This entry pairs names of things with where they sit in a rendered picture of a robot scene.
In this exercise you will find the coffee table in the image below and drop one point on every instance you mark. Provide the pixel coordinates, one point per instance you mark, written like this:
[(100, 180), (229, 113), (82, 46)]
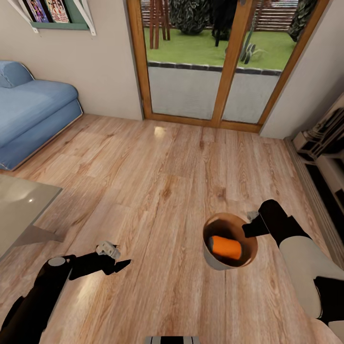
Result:
[(22, 202)]

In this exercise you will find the wood fireplace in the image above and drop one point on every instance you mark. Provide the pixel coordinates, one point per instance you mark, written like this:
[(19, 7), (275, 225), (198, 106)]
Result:
[(318, 158)]

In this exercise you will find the door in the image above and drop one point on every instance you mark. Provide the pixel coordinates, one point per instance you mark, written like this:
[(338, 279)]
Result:
[(217, 63)]

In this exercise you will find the sofa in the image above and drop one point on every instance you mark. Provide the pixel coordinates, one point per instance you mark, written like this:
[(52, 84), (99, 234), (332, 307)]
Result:
[(32, 113)]

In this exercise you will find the shelf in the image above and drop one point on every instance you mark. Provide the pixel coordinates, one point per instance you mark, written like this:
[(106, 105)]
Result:
[(78, 10)]

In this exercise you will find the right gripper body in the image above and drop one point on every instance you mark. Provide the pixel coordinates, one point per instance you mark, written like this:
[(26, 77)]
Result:
[(253, 230)]

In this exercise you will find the trash can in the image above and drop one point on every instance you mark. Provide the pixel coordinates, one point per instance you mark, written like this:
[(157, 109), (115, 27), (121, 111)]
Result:
[(229, 226)]

